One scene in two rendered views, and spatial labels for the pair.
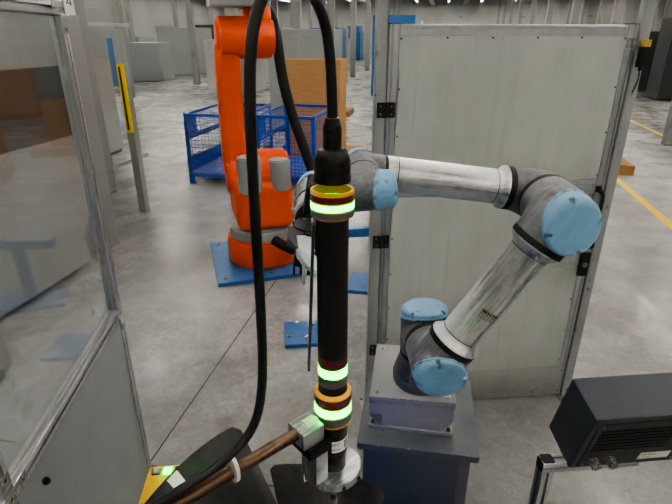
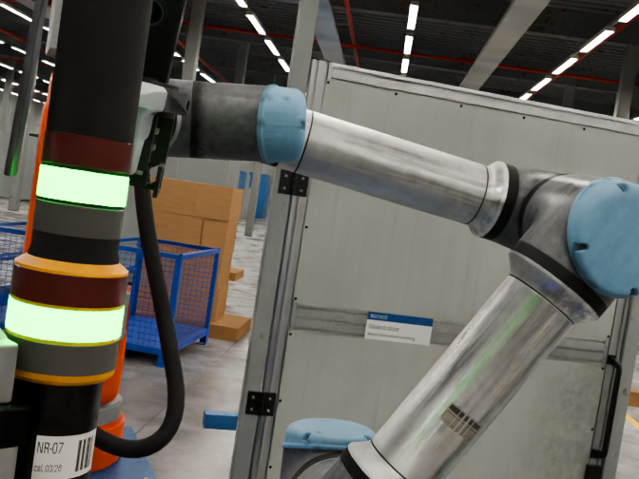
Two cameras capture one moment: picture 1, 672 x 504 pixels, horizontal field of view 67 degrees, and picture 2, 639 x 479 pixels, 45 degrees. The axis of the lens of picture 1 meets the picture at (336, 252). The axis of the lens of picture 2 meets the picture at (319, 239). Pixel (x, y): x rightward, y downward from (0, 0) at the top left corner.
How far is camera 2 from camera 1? 0.38 m
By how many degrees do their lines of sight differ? 21
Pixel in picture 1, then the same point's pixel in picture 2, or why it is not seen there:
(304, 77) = (176, 204)
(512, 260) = (511, 305)
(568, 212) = (616, 205)
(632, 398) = not seen: outside the picture
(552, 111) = not seen: hidden behind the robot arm
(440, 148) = (373, 258)
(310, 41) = (193, 164)
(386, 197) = (283, 127)
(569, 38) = (567, 126)
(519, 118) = not seen: hidden behind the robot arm
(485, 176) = (462, 166)
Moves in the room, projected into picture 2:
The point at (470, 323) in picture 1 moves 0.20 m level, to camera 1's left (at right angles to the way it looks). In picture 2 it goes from (424, 434) to (231, 412)
